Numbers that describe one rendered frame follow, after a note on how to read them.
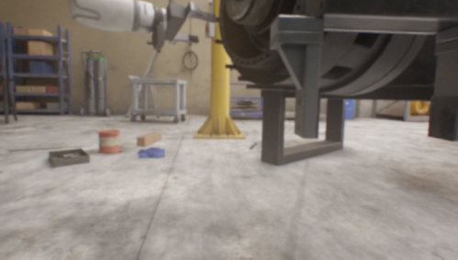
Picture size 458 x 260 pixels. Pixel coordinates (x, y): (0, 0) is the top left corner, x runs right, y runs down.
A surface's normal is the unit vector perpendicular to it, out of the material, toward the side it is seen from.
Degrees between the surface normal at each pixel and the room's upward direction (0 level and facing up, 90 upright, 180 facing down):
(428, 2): 90
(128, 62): 90
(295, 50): 90
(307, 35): 90
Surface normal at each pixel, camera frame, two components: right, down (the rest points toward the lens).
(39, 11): 0.13, 0.08
